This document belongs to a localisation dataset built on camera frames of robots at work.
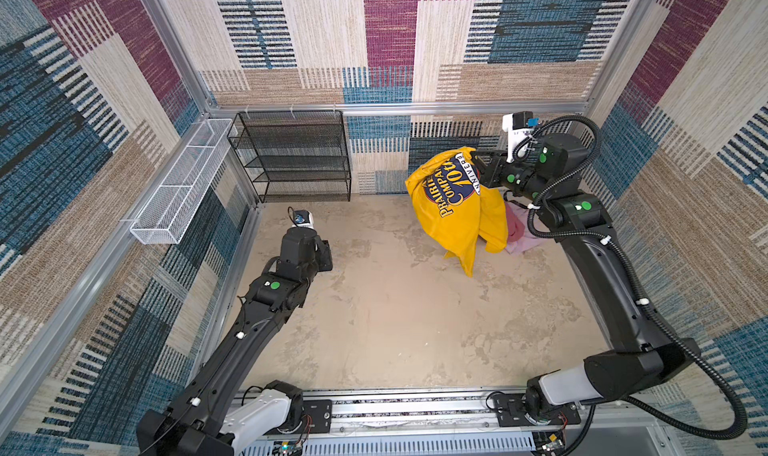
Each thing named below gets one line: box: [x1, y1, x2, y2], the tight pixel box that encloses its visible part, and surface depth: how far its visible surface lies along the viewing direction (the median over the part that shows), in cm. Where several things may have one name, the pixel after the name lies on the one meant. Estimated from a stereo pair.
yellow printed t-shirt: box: [405, 147, 509, 278], surface depth 77 cm
